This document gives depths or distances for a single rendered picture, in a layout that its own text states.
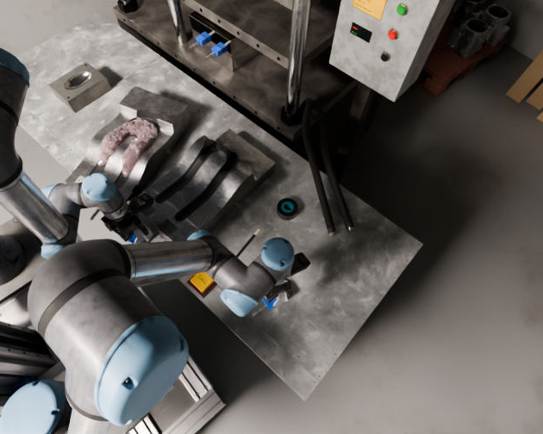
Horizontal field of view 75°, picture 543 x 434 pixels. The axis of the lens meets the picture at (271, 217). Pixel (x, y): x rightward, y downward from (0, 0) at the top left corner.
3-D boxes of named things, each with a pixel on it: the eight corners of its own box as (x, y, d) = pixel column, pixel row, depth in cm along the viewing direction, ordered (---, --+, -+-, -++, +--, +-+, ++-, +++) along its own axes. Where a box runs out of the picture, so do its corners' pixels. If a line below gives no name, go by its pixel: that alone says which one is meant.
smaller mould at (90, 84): (75, 113, 158) (67, 102, 152) (56, 96, 162) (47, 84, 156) (112, 89, 165) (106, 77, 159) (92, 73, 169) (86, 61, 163)
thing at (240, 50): (233, 72, 173) (229, 40, 158) (195, 47, 181) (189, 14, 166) (298, 24, 191) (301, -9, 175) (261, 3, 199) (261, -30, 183)
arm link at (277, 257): (251, 253, 79) (277, 227, 82) (252, 269, 88) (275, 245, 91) (277, 275, 76) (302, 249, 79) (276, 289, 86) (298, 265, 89)
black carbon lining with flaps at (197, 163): (181, 226, 126) (176, 214, 118) (152, 200, 131) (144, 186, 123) (248, 167, 139) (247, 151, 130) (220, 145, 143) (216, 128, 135)
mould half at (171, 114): (126, 214, 136) (115, 200, 126) (70, 189, 140) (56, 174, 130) (192, 123, 157) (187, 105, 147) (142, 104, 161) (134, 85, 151)
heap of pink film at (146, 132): (131, 179, 136) (123, 168, 129) (92, 163, 139) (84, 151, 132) (167, 132, 147) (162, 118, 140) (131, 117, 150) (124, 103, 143)
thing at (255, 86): (292, 143, 162) (294, 134, 157) (115, 18, 200) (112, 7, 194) (393, 52, 192) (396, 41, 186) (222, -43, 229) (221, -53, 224)
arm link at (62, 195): (34, 214, 93) (77, 211, 93) (40, 179, 98) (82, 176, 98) (49, 227, 100) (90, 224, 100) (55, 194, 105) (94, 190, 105)
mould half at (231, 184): (184, 256, 129) (176, 241, 117) (138, 213, 136) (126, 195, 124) (275, 171, 146) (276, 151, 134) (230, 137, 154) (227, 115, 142)
